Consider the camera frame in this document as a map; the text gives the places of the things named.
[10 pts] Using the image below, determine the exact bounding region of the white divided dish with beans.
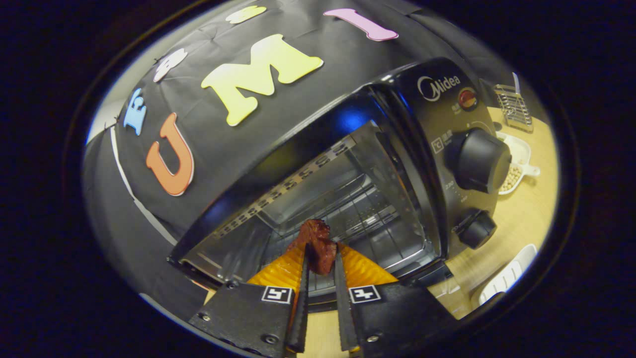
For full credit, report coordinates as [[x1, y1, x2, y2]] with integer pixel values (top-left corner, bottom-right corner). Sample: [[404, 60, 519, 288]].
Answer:
[[496, 132, 541, 195]]

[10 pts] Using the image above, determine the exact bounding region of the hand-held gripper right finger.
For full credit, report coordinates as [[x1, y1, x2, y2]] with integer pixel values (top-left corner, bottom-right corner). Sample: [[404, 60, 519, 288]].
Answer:
[[334, 242, 460, 357]]

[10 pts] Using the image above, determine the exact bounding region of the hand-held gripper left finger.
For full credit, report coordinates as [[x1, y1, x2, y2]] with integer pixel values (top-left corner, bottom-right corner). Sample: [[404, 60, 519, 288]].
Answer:
[[189, 244, 311, 358]]

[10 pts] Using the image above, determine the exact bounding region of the black backdrop cloth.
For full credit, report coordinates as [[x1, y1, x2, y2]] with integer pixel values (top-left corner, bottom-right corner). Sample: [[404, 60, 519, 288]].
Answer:
[[82, 0, 497, 309]]

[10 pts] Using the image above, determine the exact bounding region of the metal mesh utensil holder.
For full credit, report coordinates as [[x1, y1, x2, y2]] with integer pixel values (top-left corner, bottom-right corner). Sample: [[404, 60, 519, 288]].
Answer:
[[493, 84, 534, 133]]

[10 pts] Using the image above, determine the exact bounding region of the black toaster oven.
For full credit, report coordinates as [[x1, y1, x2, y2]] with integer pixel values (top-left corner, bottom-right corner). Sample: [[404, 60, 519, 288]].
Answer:
[[168, 57, 512, 314]]

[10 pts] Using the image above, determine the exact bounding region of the white ribbed tray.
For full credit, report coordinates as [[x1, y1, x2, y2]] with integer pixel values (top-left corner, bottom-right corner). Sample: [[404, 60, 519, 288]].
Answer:
[[478, 244, 538, 305]]

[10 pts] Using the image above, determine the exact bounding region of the reddish brown meat piece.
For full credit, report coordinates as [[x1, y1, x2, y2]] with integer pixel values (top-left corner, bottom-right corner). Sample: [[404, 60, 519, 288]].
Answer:
[[287, 219, 337, 275]]

